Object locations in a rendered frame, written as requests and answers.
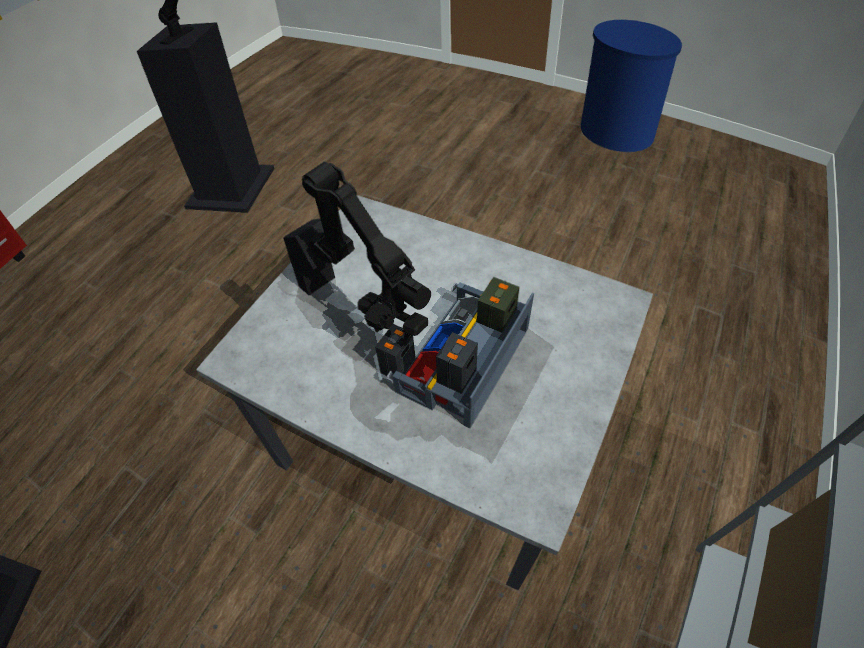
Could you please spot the olive green tool case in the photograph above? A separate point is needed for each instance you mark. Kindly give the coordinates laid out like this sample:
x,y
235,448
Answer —
x,y
497,304

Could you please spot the yellow flat bar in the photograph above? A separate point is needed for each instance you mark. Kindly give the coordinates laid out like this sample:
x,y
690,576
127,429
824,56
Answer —
x,y
434,380

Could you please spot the blue open bin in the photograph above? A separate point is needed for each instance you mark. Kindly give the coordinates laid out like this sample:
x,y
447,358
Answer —
x,y
441,335

